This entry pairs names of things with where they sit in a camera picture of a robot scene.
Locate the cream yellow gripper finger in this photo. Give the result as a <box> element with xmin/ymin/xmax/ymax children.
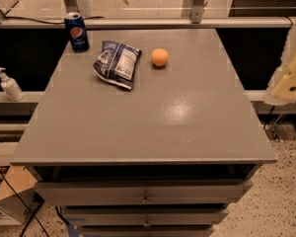
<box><xmin>262</xmin><ymin>22</ymin><xmax>296</xmax><ymax>106</ymax></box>

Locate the blue chip bag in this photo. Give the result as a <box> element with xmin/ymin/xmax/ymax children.
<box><xmin>93</xmin><ymin>40</ymin><xmax>141</xmax><ymax>90</ymax></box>

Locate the orange fruit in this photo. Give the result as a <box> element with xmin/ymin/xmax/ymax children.
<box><xmin>151</xmin><ymin>48</ymin><xmax>169</xmax><ymax>67</ymax></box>

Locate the grey drawer cabinet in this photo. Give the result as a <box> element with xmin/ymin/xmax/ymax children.
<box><xmin>9</xmin><ymin>28</ymin><xmax>278</xmax><ymax>237</ymax></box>

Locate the bottom grey drawer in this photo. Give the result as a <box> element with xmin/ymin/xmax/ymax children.
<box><xmin>81</xmin><ymin>226</ymin><xmax>214</xmax><ymax>237</ymax></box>

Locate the grey drawer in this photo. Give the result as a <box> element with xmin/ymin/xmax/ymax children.
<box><xmin>62</xmin><ymin>206</ymin><xmax>227</xmax><ymax>227</ymax></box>
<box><xmin>81</xmin><ymin>226</ymin><xmax>214</xmax><ymax>237</ymax></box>
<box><xmin>35</xmin><ymin>180</ymin><xmax>253</xmax><ymax>206</ymax></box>

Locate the blue Pepsi soda can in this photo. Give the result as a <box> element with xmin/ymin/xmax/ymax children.
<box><xmin>64</xmin><ymin>12</ymin><xmax>90</xmax><ymax>52</ymax></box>

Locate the middle grey drawer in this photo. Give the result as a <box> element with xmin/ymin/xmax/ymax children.
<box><xmin>62</xmin><ymin>206</ymin><xmax>227</xmax><ymax>227</ymax></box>

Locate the top grey drawer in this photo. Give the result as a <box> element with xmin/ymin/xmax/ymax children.
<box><xmin>35</xmin><ymin>180</ymin><xmax>253</xmax><ymax>206</ymax></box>

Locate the white pump soap bottle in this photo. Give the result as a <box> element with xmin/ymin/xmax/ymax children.
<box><xmin>0</xmin><ymin>67</ymin><xmax>24</xmax><ymax>102</ymax></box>

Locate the cardboard box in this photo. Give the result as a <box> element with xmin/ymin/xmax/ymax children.
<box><xmin>0</xmin><ymin>166</ymin><xmax>37</xmax><ymax>226</ymax></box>

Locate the grey metal railing frame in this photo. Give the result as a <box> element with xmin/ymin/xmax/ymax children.
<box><xmin>0</xmin><ymin>0</ymin><xmax>296</xmax><ymax>29</ymax></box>

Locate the black cable on railing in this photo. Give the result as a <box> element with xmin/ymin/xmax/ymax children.
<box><xmin>3</xmin><ymin>14</ymin><xmax>106</xmax><ymax>26</ymax></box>

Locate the black floor cable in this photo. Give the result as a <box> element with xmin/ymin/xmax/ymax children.
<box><xmin>0</xmin><ymin>153</ymin><xmax>51</xmax><ymax>237</ymax></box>

